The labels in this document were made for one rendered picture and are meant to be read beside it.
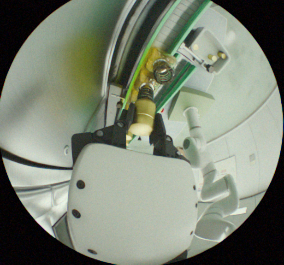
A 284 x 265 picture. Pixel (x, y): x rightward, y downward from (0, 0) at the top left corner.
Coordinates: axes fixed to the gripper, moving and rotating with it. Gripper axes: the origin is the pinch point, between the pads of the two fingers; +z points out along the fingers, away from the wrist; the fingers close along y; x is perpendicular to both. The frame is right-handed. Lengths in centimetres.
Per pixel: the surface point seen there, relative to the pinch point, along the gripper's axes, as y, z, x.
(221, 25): 21, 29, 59
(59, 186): -13.1, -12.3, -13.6
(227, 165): 360, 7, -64
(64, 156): -12.6, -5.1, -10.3
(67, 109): -12.6, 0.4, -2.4
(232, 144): 361, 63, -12
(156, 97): 11.3, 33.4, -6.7
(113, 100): -11.5, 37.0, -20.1
